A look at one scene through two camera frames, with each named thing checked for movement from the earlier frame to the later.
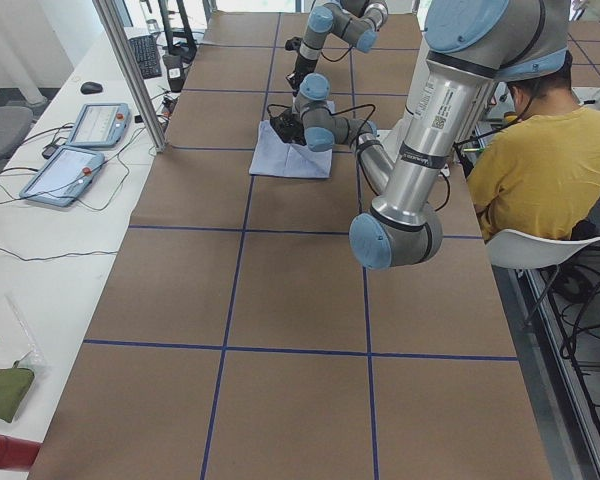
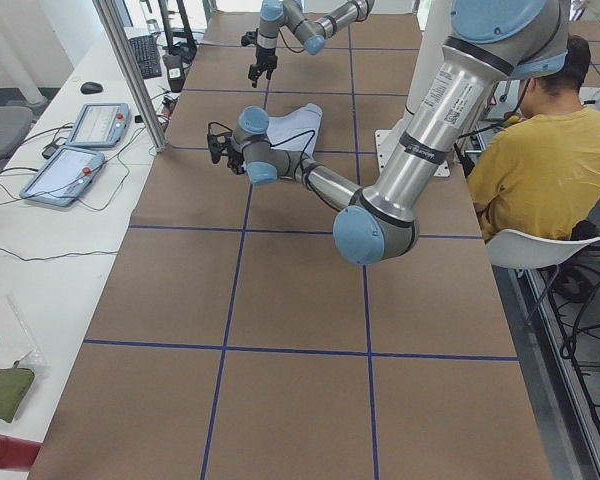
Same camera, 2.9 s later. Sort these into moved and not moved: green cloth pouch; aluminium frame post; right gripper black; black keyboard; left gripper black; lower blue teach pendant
Moved: right gripper black; left gripper black
Not moved: aluminium frame post; green cloth pouch; lower blue teach pendant; black keyboard
